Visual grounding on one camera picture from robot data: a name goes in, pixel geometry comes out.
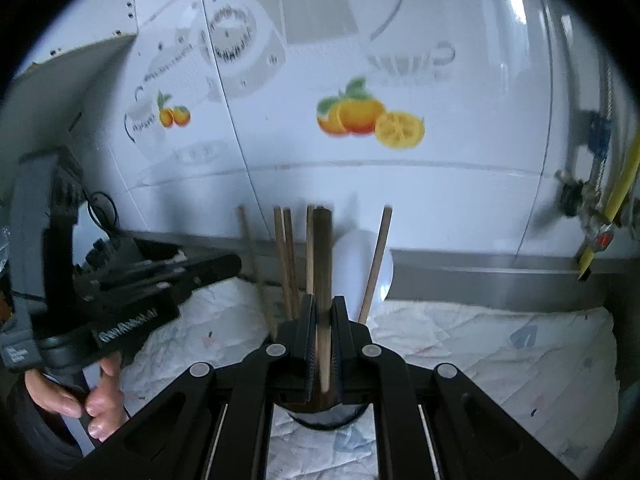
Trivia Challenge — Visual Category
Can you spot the black cable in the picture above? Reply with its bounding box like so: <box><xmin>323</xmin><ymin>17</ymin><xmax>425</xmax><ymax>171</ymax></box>
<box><xmin>81</xmin><ymin>190</ymin><xmax>122</xmax><ymax>235</ymax></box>

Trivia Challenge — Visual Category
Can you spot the yellow gas hose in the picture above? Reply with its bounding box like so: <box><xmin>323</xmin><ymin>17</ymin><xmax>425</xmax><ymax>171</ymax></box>
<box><xmin>575</xmin><ymin>135</ymin><xmax>640</xmax><ymax>282</ymax></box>

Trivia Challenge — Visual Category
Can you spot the person's left hand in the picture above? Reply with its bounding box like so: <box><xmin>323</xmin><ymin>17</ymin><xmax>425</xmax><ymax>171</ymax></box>
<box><xmin>25</xmin><ymin>354</ymin><xmax>126</xmax><ymax>442</ymax></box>

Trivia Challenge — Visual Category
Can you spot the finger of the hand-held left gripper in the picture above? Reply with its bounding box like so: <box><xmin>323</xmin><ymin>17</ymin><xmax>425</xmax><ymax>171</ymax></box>
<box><xmin>149</xmin><ymin>252</ymin><xmax>243</xmax><ymax>295</ymax></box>

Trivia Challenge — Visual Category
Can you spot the white printed quilted blanket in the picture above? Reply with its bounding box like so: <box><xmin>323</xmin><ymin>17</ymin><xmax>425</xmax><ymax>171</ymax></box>
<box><xmin>120</xmin><ymin>277</ymin><xmax>623</xmax><ymax>480</ymax></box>

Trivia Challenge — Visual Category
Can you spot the black plastic pot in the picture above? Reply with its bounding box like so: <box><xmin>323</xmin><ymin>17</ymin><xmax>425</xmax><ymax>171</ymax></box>
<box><xmin>270</xmin><ymin>317</ymin><xmax>372</xmax><ymax>431</ymax></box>

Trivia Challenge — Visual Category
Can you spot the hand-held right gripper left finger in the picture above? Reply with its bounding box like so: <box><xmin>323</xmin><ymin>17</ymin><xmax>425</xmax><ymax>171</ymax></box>
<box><xmin>70</xmin><ymin>295</ymin><xmax>321</xmax><ymax>480</ymax></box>

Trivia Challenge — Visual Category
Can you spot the wooden chopstick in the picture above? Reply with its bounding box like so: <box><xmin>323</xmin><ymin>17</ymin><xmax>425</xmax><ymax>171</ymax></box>
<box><xmin>272</xmin><ymin>206</ymin><xmax>296</xmax><ymax>320</ymax></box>
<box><xmin>305</xmin><ymin>205</ymin><xmax>317</xmax><ymax>298</ymax></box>
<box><xmin>357</xmin><ymin>205</ymin><xmax>393</xmax><ymax>325</ymax></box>
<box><xmin>283</xmin><ymin>207</ymin><xmax>302</xmax><ymax>317</ymax></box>
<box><xmin>314</xmin><ymin>206</ymin><xmax>335</xmax><ymax>393</ymax></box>
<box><xmin>237</xmin><ymin>205</ymin><xmax>276</xmax><ymax>331</ymax></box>

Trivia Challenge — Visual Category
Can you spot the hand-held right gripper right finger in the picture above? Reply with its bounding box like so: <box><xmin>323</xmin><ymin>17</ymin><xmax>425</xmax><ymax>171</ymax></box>
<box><xmin>331</xmin><ymin>295</ymin><xmax>576</xmax><ymax>480</ymax></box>

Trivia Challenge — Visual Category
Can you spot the grey cabinet panel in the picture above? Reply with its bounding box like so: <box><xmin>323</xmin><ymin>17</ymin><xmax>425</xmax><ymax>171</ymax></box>
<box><xmin>12</xmin><ymin>34</ymin><xmax>140</xmax><ymax>166</ymax></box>

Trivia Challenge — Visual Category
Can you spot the metal gas valve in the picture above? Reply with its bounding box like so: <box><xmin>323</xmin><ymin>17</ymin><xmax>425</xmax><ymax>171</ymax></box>
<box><xmin>554</xmin><ymin>167</ymin><xmax>618</xmax><ymax>261</ymax></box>

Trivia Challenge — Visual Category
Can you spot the braided metal hose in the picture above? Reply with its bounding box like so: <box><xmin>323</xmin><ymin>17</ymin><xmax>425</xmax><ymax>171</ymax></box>
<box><xmin>587</xmin><ymin>57</ymin><xmax>616</xmax><ymax>211</ymax></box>

